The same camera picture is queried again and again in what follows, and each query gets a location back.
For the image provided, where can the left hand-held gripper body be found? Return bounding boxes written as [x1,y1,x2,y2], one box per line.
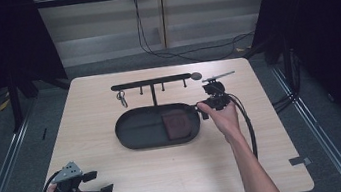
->
[47,159,88,192]

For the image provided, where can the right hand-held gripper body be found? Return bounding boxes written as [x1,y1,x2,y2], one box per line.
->
[200,70,241,113]

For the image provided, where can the black key rack with tray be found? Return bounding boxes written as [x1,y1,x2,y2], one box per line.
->
[107,71,205,154]

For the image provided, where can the person's right hand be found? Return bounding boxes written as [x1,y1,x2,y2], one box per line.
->
[196,96,243,147]

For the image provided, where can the grey round disc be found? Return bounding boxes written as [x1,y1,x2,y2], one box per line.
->
[189,70,204,82]

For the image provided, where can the black metal stand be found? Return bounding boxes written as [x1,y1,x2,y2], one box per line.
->
[2,65,46,134]

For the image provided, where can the yellow floor tape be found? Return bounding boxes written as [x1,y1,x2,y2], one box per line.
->
[0,97,13,113]

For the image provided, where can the grey tape strip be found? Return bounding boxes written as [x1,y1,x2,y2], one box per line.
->
[287,154,312,168]

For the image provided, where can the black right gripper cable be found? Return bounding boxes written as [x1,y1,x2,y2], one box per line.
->
[221,86,260,163]

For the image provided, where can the black cables on floor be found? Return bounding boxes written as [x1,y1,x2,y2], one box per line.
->
[132,0,259,72]

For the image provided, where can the black cable bundle on floor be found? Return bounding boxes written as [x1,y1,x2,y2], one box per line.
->
[264,47,304,116]

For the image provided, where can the metal key ring with keys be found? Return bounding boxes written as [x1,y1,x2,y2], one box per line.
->
[114,89,130,111]

